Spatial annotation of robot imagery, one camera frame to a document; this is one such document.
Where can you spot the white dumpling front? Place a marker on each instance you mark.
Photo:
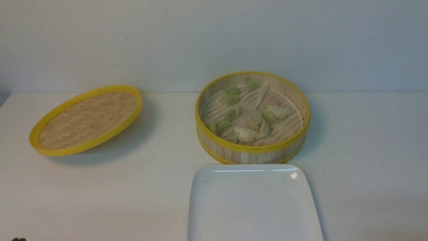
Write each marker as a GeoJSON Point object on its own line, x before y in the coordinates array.
{"type": "Point", "coordinates": [245, 135]}

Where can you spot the yellow-rimmed bamboo steamer basket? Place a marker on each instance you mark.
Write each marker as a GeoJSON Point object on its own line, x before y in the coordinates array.
{"type": "Point", "coordinates": [230, 153]}

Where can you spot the white dumpling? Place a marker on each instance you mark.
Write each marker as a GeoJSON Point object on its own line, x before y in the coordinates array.
{"type": "Point", "coordinates": [245, 135]}
{"type": "Point", "coordinates": [278, 112]}
{"type": "Point", "coordinates": [264, 130]}

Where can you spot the yellow-rimmed woven steamer lid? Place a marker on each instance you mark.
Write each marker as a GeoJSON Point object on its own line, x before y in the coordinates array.
{"type": "Point", "coordinates": [86, 120]}

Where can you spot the white square ceramic plate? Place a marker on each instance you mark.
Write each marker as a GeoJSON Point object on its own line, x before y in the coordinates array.
{"type": "Point", "coordinates": [252, 202]}

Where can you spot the green dumpling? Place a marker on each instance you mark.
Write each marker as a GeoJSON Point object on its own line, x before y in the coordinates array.
{"type": "Point", "coordinates": [211, 125]}
{"type": "Point", "coordinates": [232, 113]}
{"type": "Point", "coordinates": [231, 95]}
{"type": "Point", "coordinates": [268, 116]}
{"type": "Point", "coordinates": [222, 125]}

